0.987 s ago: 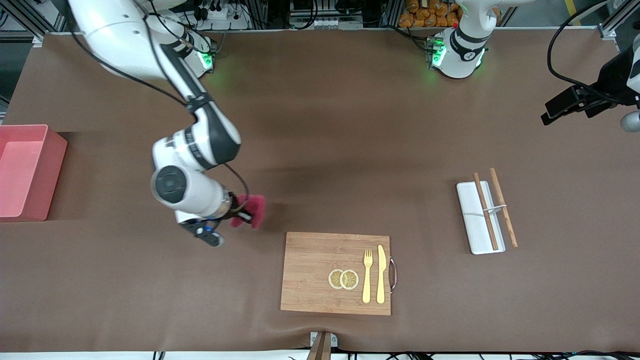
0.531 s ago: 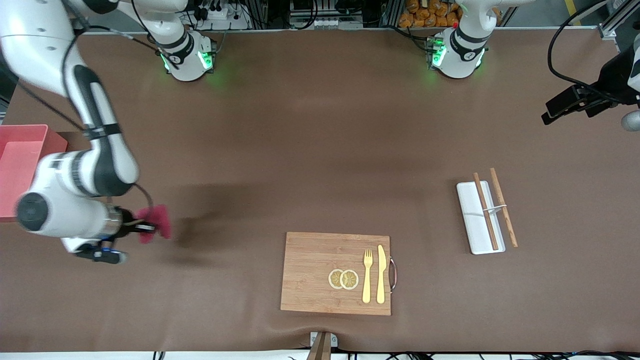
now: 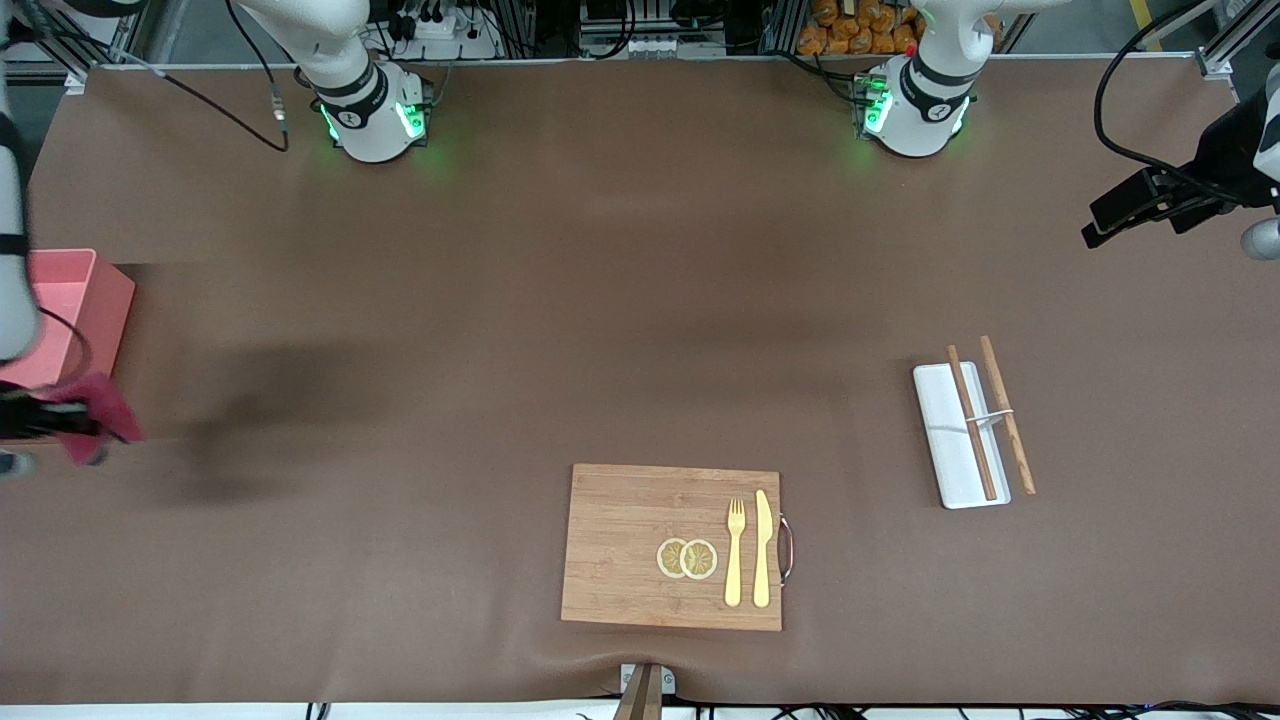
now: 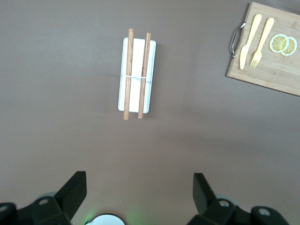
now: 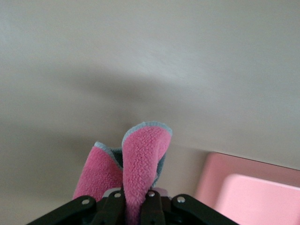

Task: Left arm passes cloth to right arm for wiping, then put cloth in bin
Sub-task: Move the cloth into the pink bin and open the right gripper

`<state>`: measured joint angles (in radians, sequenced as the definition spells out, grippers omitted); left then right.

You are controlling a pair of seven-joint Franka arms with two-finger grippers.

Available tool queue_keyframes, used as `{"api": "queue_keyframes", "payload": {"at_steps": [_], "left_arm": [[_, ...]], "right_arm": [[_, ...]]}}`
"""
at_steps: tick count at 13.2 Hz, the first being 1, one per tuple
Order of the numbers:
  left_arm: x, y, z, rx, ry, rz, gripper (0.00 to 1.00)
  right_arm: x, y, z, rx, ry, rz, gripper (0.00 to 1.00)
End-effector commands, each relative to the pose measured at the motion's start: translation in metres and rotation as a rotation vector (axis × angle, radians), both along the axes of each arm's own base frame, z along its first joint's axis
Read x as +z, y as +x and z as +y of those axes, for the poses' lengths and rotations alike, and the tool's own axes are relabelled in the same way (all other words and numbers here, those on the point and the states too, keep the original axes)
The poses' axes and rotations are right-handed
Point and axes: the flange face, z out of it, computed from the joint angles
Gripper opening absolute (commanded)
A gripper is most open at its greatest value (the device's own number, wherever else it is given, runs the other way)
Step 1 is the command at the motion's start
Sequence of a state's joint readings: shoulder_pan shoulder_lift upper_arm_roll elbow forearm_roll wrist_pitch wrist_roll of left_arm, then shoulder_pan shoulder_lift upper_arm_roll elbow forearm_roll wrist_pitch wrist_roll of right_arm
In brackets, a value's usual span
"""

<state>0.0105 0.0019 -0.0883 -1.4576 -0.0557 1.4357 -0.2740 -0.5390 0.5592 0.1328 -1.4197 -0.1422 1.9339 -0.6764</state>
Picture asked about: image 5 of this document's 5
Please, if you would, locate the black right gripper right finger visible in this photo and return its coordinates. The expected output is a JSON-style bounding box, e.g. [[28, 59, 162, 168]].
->
[[140, 190, 166, 225]]

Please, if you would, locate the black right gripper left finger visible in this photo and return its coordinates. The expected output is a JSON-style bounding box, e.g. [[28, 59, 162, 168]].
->
[[90, 189, 127, 225]]

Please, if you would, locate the pink microfibre cloth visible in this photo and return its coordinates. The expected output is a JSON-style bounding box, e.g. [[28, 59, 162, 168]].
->
[[72, 121, 174, 225]]

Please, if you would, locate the pink plastic bin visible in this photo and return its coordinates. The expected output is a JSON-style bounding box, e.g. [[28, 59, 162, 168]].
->
[[194, 151, 300, 225]]

